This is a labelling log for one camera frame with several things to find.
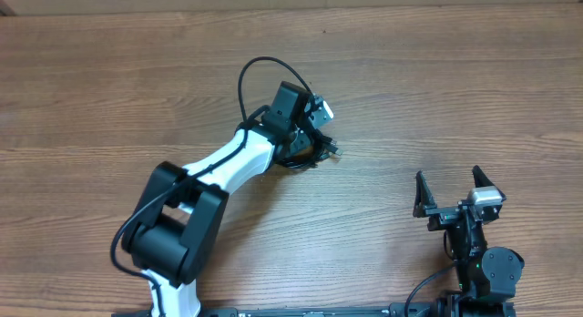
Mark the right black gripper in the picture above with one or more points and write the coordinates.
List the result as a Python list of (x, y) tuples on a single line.
[(443, 215)]

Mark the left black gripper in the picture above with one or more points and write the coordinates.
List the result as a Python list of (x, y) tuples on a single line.
[(302, 141)]

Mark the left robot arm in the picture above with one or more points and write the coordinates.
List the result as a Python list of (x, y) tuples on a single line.
[(176, 222)]

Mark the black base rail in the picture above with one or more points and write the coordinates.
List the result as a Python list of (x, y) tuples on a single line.
[(309, 312)]

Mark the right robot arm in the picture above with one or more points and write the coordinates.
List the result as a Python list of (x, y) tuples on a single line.
[(487, 276)]

